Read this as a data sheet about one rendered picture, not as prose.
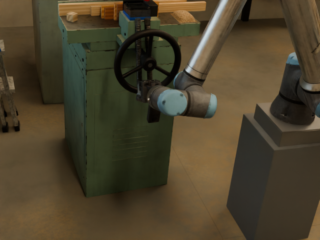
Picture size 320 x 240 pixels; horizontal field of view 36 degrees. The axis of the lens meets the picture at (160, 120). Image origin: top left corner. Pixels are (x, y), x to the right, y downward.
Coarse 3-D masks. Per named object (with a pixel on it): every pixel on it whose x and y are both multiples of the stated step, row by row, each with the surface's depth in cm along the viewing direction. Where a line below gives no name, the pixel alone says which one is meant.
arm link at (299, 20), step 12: (288, 0) 160; (300, 0) 159; (312, 0) 162; (288, 12) 164; (300, 12) 162; (312, 12) 163; (288, 24) 168; (300, 24) 165; (312, 24) 165; (300, 36) 168; (312, 36) 168; (300, 48) 172; (312, 48) 171; (300, 60) 177; (312, 60) 174; (312, 72) 178; (300, 84) 186; (312, 84) 181; (300, 96) 194; (312, 96) 183; (312, 108) 187
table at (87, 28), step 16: (64, 16) 216; (80, 16) 218; (96, 16) 219; (160, 16) 226; (64, 32) 208; (80, 32) 205; (96, 32) 208; (112, 32) 210; (176, 32) 220; (192, 32) 223; (128, 48) 206
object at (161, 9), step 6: (90, 6) 219; (96, 6) 219; (162, 6) 229; (168, 6) 230; (174, 6) 231; (180, 6) 232; (186, 6) 233; (192, 6) 234; (198, 6) 235; (204, 6) 236; (90, 12) 220; (96, 12) 219; (162, 12) 230
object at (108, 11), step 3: (105, 9) 214; (108, 9) 215; (111, 9) 215; (105, 12) 215; (108, 12) 216; (111, 12) 216; (105, 15) 216; (108, 15) 216; (111, 15) 217; (105, 18) 217; (108, 18) 217; (111, 18) 218
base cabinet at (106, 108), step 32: (64, 64) 265; (160, 64) 227; (64, 96) 280; (96, 96) 223; (128, 96) 229; (96, 128) 232; (128, 128) 238; (160, 128) 245; (96, 160) 241; (128, 160) 248; (160, 160) 255; (96, 192) 252
